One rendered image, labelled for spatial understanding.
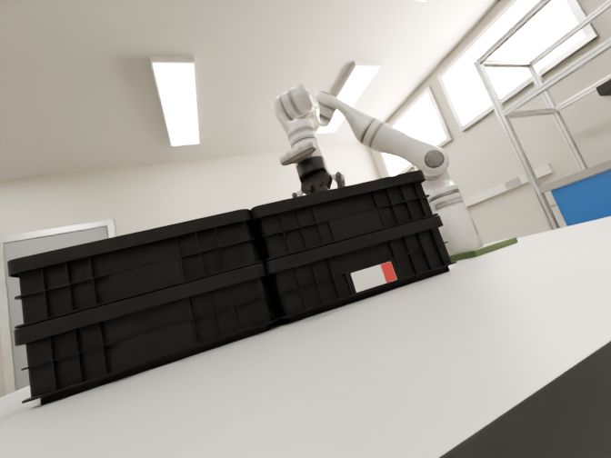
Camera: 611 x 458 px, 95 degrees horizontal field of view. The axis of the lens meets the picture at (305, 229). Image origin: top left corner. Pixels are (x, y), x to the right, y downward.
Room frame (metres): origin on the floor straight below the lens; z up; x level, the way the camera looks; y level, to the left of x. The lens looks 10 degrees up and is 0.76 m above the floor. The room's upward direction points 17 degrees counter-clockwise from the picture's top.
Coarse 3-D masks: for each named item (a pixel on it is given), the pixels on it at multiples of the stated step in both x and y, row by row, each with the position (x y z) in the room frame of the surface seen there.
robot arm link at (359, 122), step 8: (320, 96) 0.86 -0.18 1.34; (328, 96) 0.86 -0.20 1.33; (320, 104) 0.87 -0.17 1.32; (328, 104) 0.86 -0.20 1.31; (336, 104) 0.85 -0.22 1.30; (344, 104) 0.86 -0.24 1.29; (320, 112) 0.88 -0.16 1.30; (328, 112) 0.89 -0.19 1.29; (344, 112) 0.86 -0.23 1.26; (352, 112) 0.85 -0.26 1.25; (360, 112) 0.85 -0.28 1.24; (352, 120) 0.85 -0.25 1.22; (360, 120) 0.84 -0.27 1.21; (368, 120) 0.84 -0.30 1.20; (352, 128) 0.87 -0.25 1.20; (360, 128) 0.85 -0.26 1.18; (360, 136) 0.86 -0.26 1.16
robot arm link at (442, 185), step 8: (416, 168) 0.86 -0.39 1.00; (440, 176) 0.87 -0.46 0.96; (448, 176) 0.87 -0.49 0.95; (424, 184) 0.89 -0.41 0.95; (432, 184) 0.88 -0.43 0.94; (440, 184) 0.86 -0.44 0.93; (448, 184) 0.82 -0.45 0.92; (432, 192) 0.84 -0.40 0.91; (440, 192) 0.82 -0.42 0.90; (448, 192) 0.82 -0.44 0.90; (456, 192) 0.82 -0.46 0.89; (432, 200) 0.85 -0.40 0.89
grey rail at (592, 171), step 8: (608, 160) 1.59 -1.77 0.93; (592, 168) 1.66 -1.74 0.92; (600, 168) 1.63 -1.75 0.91; (608, 168) 1.60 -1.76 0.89; (568, 176) 1.77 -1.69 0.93; (576, 176) 1.74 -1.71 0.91; (584, 176) 1.71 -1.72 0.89; (544, 184) 1.90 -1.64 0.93; (552, 184) 1.86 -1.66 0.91; (560, 184) 1.83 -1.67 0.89; (536, 192) 1.96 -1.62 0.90; (544, 192) 1.92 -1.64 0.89
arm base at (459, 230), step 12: (432, 204) 0.85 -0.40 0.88; (444, 204) 0.82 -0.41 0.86; (456, 204) 0.82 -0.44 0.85; (444, 216) 0.83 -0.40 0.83; (456, 216) 0.82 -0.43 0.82; (468, 216) 0.83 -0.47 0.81; (444, 228) 0.84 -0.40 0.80; (456, 228) 0.82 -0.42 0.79; (468, 228) 0.82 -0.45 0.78; (444, 240) 0.86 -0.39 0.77; (456, 240) 0.83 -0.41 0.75; (468, 240) 0.82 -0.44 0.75; (480, 240) 0.85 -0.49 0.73; (456, 252) 0.84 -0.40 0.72
